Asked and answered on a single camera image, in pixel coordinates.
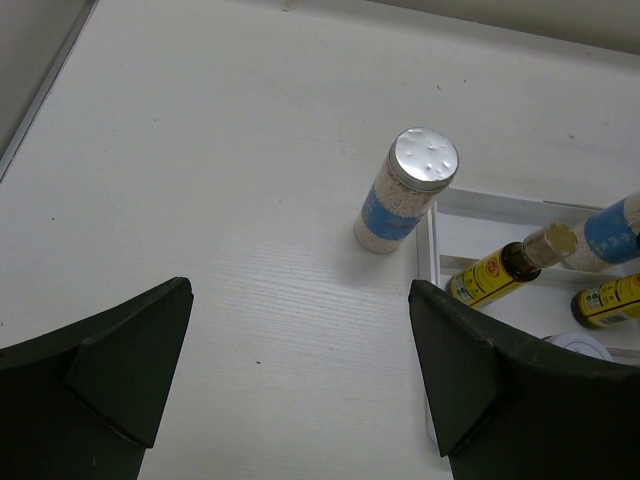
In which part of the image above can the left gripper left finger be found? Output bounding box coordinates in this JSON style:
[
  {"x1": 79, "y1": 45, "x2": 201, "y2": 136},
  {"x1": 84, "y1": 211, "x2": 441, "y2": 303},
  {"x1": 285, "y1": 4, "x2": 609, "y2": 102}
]
[{"x1": 1, "y1": 277, "x2": 194, "y2": 479}]

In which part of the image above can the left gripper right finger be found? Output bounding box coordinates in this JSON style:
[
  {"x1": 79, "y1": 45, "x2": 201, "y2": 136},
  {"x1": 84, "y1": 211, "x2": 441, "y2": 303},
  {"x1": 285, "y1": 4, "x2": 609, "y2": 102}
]
[{"x1": 409, "y1": 280, "x2": 639, "y2": 479}]

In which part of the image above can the spice jar white lid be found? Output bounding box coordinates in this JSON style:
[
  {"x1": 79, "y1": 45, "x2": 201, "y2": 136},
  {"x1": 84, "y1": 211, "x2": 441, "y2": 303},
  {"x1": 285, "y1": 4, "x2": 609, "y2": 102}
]
[{"x1": 543, "y1": 331, "x2": 614, "y2": 362}]

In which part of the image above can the small yellow bottle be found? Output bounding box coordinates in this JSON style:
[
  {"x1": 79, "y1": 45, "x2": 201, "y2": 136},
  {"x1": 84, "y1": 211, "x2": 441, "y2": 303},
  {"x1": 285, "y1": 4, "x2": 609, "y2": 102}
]
[
  {"x1": 445, "y1": 223, "x2": 578, "y2": 309},
  {"x1": 571, "y1": 273, "x2": 640, "y2": 329}
]

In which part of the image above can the small yellow bottle front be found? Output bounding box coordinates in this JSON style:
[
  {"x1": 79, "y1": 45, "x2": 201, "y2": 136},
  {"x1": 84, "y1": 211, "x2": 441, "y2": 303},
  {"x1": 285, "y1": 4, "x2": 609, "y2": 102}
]
[{"x1": 571, "y1": 273, "x2": 640, "y2": 329}]

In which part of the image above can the tall jar blue label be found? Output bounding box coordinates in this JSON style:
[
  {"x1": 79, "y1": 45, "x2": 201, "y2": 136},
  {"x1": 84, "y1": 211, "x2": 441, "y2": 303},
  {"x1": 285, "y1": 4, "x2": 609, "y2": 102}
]
[
  {"x1": 564, "y1": 192, "x2": 639, "y2": 272},
  {"x1": 354, "y1": 127, "x2": 459, "y2": 254}
]

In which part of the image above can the white divided organizer tray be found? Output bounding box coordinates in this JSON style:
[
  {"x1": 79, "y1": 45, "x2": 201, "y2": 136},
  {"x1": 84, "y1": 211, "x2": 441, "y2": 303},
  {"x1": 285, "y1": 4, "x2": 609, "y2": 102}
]
[{"x1": 416, "y1": 188, "x2": 639, "y2": 366}]

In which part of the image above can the left aluminium rail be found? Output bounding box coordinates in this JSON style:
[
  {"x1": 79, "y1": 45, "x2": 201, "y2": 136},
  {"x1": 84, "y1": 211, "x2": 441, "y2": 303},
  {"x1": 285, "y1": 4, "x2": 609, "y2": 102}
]
[{"x1": 1, "y1": 0, "x2": 96, "y2": 175}]

